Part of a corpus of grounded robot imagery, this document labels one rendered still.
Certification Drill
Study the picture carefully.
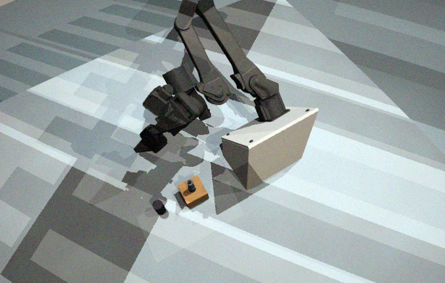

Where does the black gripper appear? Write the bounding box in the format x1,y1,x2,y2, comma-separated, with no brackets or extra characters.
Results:
134,91,200,153

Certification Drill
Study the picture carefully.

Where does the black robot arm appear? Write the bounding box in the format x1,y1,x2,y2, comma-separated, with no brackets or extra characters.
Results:
143,0,290,122

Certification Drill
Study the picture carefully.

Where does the orange wooden block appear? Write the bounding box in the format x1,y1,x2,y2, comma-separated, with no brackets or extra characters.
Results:
177,175,209,209

